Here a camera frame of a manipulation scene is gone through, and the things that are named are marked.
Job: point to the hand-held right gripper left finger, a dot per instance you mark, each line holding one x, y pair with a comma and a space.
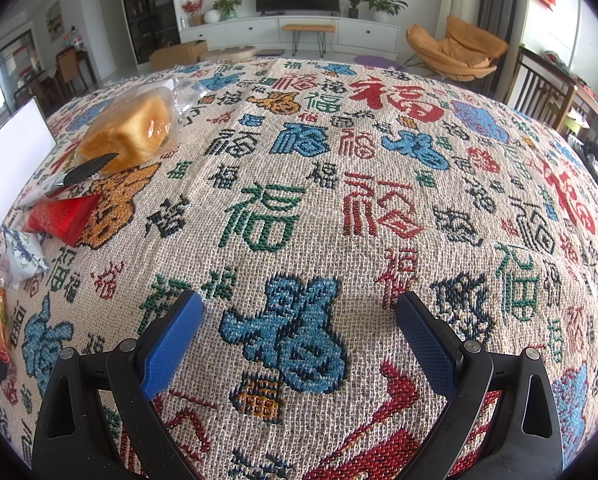
175, 340

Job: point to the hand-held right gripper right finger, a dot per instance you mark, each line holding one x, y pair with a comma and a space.
426, 345

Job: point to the white blue snack packet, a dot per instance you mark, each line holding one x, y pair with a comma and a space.
24, 255

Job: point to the red snack packet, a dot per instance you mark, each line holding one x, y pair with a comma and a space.
61, 217

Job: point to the long snack packet black ends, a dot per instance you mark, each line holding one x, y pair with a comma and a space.
86, 170

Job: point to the bread loaf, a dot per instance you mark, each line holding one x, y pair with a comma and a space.
129, 130

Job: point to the printed woven blanket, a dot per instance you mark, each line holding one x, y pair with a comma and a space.
299, 210

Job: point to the dark wooden chair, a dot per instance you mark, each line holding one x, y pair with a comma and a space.
539, 85

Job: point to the cardboard box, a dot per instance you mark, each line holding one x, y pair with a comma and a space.
176, 55

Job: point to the purple floor mat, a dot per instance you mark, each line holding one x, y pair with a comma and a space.
376, 61

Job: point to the brown dining chair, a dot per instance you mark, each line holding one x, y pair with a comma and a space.
74, 67

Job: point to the beige low stool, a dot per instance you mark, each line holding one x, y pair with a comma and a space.
229, 53

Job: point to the orange lounge chair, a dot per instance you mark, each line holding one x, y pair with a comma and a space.
459, 50

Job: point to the white television cabinet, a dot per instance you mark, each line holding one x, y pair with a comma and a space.
369, 35

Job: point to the white door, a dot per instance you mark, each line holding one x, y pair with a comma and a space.
107, 25

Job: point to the white round vase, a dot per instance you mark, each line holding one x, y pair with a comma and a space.
212, 17

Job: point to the dark display cabinet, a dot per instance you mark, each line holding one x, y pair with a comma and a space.
149, 10

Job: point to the red flower plant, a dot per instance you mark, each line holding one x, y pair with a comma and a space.
194, 7

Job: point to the wooden bench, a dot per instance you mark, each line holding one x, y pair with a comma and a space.
308, 28

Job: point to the green potted plant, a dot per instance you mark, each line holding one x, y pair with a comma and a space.
229, 5

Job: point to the large plant white pot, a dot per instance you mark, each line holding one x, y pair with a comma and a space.
383, 7

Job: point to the small potted plant dark pot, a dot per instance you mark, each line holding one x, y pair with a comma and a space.
353, 7

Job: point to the grey curtain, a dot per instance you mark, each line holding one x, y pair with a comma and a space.
499, 0

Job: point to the wall picture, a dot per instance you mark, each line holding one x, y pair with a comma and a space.
53, 21

